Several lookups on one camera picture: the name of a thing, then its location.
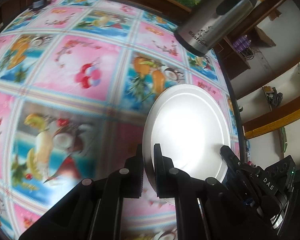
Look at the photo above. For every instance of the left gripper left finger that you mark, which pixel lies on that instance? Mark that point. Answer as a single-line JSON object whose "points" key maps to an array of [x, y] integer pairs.
{"points": [[93, 208]]}

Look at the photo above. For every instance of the colourful fruit print tablecloth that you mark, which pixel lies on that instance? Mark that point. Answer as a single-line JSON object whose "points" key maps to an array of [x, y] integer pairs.
{"points": [[77, 80]]}

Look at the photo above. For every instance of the stainless steel thermos flask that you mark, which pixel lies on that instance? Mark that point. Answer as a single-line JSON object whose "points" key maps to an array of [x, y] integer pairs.
{"points": [[209, 22]]}

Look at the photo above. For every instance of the white foam plate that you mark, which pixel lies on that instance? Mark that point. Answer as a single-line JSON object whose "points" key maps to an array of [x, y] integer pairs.
{"points": [[190, 128]]}

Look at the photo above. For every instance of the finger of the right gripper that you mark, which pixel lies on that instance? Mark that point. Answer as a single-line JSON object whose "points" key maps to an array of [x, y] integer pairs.
{"points": [[241, 174]]}

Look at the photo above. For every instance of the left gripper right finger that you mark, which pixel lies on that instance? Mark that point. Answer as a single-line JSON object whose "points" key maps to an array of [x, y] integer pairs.
{"points": [[198, 203]]}

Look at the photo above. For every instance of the small black device on table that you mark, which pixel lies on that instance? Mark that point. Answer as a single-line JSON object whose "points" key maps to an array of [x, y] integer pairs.
{"points": [[38, 4]]}

